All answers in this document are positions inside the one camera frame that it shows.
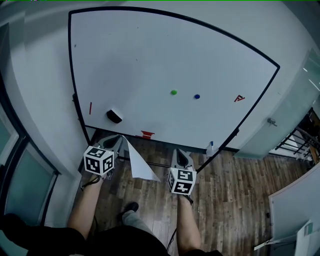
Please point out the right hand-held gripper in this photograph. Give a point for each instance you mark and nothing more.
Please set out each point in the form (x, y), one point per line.
(181, 181)

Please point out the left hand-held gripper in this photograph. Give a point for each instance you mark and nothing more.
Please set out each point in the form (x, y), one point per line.
(98, 160)

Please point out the white paper sheet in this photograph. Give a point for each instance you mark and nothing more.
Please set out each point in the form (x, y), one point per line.
(138, 165)

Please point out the green round magnet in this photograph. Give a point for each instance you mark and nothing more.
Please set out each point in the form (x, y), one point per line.
(174, 92)

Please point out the black-framed whiteboard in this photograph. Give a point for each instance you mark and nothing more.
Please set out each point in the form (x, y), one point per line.
(150, 50)

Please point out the person's right forearm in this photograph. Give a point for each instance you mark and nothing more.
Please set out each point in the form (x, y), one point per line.
(187, 222)

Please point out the person's left forearm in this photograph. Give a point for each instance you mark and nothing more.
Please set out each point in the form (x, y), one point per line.
(85, 210)

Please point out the black whiteboard eraser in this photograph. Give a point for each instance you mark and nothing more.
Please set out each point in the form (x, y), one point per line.
(114, 116)

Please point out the clear spray bottle blue cap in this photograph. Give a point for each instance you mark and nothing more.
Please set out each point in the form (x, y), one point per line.
(210, 150)

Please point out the person's black shoe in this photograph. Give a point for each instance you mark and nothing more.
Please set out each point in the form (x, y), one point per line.
(130, 207)

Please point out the blue round magnet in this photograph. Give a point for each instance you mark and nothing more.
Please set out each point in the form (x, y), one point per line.
(197, 96)

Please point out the person's grey trouser leg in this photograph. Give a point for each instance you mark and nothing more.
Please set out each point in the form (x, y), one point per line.
(136, 222)

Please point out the red triangular sticker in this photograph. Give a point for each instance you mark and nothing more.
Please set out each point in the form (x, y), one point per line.
(238, 99)

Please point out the black-framed window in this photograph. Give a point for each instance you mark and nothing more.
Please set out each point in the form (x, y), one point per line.
(25, 175)

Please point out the person's black clothing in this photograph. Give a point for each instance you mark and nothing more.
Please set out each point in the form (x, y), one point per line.
(112, 243)

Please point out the small black floor object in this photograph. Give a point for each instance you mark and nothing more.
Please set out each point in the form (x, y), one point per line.
(267, 214)

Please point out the white power strip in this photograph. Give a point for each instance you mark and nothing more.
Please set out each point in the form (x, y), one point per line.
(262, 245)

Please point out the black metal railing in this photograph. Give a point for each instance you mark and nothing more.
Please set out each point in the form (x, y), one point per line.
(297, 145)

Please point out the green and white box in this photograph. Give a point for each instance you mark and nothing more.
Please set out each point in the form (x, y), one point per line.
(308, 229)

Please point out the white device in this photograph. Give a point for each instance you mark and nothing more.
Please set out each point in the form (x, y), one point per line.
(307, 245)

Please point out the white wall panel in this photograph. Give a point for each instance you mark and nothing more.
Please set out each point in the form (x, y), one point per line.
(292, 207)

